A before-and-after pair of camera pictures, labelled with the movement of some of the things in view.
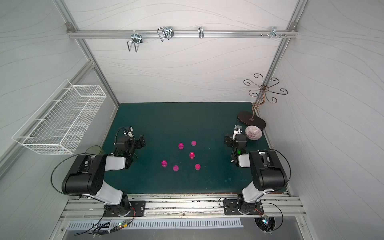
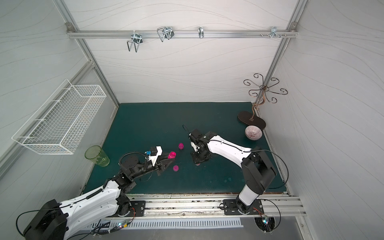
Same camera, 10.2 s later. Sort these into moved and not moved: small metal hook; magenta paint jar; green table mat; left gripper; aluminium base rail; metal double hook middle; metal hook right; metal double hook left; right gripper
Moved: right gripper; left gripper; magenta paint jar
Not moved: aluminium base rail; metal double hook middle; green table mat; metal hook right; metal double hook left; small metal hook
